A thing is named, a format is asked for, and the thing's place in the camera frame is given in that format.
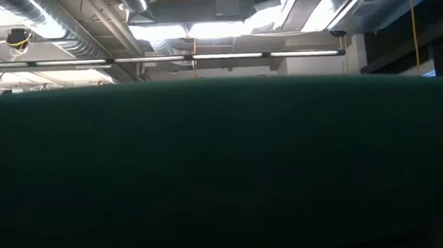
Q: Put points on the long ceiling tube light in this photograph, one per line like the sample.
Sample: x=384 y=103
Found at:
x=149 y=59

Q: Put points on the silver spiral air duct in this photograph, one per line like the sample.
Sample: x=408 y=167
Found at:
x=64 y=33

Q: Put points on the matte dark green large plate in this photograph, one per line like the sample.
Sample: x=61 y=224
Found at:
x=225 y=167

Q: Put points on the rectangular metal air duct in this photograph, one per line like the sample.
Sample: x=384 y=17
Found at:
x=355 y=6

